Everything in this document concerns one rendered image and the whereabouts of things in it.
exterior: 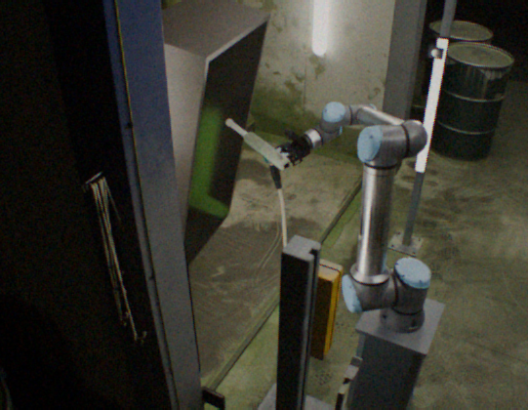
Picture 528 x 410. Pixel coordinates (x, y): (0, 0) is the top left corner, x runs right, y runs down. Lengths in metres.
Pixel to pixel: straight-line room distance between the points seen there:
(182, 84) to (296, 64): 2.37
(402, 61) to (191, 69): 2.27
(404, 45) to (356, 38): 0.36
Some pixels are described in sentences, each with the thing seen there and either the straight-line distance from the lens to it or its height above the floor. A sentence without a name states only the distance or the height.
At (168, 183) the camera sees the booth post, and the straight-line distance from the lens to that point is 1.41.
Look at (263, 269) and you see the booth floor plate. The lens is 3.31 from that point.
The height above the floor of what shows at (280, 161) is 1.15.
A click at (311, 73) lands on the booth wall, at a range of 4.26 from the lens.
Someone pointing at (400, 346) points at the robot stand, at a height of 0.64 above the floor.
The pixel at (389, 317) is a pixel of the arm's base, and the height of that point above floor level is 0.69.
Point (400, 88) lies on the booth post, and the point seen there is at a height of 0.75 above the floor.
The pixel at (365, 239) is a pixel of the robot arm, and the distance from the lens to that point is 1.93.
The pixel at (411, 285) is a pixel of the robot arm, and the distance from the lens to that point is 2.07.
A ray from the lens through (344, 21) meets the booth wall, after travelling 4.03.
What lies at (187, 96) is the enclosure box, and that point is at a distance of 2.01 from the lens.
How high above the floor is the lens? 2.29
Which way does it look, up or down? 36 degrees down
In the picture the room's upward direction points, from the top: straight up
